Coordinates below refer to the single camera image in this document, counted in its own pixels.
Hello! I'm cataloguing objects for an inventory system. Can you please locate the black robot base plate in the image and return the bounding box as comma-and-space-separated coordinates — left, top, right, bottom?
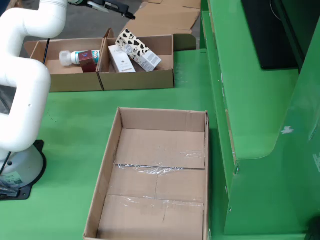
0, 139, 48, 201

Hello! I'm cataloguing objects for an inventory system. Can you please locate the cow print hand cream box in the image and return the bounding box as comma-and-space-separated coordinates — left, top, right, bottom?
116, 28, 163, 72

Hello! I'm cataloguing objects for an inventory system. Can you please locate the plain open cardboard box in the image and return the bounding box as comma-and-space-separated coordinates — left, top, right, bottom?
23, 37, 105, 93

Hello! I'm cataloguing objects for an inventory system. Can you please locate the flat cardboard sheet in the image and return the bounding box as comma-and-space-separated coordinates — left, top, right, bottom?
119, 0, 202, 38

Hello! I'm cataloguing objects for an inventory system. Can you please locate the large shallow cardboard tray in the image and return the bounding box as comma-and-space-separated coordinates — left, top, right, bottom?
82, 106, 210, 240

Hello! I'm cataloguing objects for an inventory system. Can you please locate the slim white serum box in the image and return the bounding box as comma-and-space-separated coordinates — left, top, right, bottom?
107, 44, 137, 74

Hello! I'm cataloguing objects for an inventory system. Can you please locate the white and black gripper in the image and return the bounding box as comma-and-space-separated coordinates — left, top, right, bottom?
86, 0, 136, 20

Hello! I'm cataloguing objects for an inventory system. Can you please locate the white plastic bottle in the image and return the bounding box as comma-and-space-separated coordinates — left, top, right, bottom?
59, 49, 101, 67

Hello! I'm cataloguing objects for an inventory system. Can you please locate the small maroon box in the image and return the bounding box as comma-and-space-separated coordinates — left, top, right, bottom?
78, 50, 98, 74

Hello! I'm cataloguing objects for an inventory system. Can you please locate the green metal machine housing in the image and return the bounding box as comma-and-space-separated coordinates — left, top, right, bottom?
199, 0, 320, 236

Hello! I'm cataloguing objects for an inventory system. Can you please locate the grey cover sheet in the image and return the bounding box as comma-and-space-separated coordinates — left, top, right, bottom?
0, 84, 17, 116

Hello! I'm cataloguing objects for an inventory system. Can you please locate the wooden pallet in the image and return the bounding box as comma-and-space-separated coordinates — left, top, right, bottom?
8, 0, 25, 12

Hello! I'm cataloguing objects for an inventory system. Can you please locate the cardboard box with back flap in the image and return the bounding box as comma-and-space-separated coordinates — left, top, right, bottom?
96, 27, 197, 91

